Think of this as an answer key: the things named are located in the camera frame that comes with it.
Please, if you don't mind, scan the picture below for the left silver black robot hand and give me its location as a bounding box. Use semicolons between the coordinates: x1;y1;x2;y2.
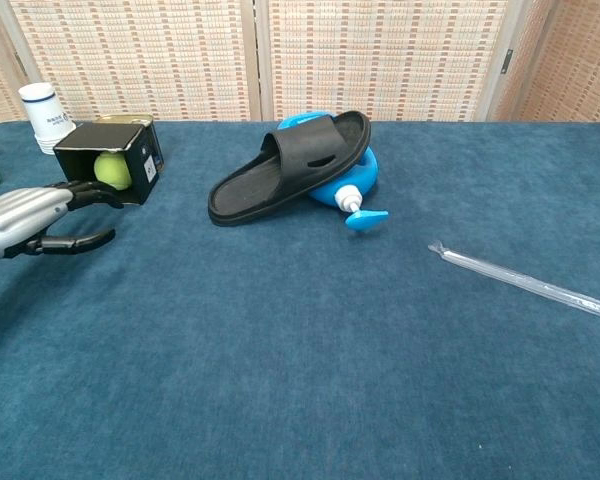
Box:
0;180;125;261

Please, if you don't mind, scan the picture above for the dark blue table cloth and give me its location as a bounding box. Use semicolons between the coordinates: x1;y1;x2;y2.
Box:
0;119;600;480

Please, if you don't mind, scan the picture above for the black box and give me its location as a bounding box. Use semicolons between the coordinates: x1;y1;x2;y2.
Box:
52;121;166;206

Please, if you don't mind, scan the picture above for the black rubber slipper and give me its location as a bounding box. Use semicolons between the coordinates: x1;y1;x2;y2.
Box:
207;110;372;229

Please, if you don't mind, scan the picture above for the woven folding screen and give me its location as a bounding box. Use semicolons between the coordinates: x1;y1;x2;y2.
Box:
0;0;600;131

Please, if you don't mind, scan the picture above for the white paper cup stack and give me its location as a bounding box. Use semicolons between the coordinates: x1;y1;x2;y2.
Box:
18;83;77;156

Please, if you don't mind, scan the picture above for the plastic wrapped clear straw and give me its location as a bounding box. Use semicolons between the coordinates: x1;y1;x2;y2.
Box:
427;240;600;325

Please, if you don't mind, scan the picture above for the yellow tennis ball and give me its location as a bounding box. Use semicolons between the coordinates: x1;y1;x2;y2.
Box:
93;152;133;191

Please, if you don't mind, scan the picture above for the blue round pump bottle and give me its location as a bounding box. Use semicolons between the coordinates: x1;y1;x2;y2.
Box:
276;110;390;232

